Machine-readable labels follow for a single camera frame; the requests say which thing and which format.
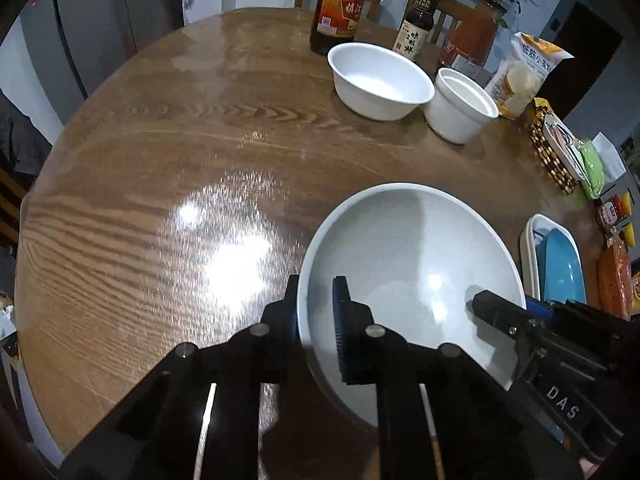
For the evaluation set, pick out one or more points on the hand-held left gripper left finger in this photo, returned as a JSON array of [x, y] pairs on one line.
[[280, 320]]

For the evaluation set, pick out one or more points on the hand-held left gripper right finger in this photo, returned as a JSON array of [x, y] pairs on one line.
[[342, 330]]

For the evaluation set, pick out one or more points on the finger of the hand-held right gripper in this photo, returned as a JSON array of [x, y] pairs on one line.
[[500, 310]]

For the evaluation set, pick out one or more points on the square blue patterned plate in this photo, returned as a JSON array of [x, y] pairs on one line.
[[529, 255]]

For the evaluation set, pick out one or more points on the blue bowl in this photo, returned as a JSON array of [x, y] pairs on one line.
[[562, 270]]

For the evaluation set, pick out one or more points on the large white bowl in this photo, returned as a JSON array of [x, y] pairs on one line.
[[415, 260]]

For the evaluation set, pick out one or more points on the small white bowl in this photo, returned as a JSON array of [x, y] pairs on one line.
[[460, 110]]

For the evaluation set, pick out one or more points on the medium white bowl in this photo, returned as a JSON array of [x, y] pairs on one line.
[[380, 85]]

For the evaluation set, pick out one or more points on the orange snack packet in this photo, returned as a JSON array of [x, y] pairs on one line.
[[615, 275]]

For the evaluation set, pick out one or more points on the yellow capped bottle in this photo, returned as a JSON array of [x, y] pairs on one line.
[[630, 235]]

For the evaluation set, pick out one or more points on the red condiment jar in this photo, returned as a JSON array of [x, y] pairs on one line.
[[610, 212]]

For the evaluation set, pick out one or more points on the woven bead basket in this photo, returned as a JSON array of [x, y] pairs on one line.
[[545, 155]]

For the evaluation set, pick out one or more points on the green packet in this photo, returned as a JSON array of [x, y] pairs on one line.
[[592, 170]]

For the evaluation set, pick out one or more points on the white foil packet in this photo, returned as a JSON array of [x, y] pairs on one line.
[[565, 145]]

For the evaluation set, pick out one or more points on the white paper pack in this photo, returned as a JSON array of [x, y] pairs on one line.
[[612, 155]]

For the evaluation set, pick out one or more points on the small yellow packet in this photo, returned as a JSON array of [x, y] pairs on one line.
[[541, 106]]

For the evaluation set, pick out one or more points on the yellow cracker bag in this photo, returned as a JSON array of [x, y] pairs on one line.
[[525, 80]]

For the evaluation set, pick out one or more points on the red sauce jar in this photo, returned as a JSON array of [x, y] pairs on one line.
[[472, 35]]

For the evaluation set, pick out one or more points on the small dark sauce bottle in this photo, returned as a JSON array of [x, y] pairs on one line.
[[415, 30]]

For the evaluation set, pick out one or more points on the wooden slatted chair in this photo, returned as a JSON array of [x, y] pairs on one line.
[[10, 205]]

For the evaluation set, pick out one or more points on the large dark vinegar bottle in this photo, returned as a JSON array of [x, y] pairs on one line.
[[340, 10]]

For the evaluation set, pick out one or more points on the dark cloth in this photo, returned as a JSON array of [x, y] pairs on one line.
[[20, 130]]

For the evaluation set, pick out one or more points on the grey refrigerator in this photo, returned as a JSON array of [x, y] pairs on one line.
[[85, 25]]

